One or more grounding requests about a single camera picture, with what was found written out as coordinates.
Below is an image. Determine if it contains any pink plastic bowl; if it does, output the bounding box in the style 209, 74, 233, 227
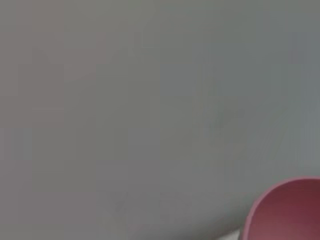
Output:
243, 175, 320, 240

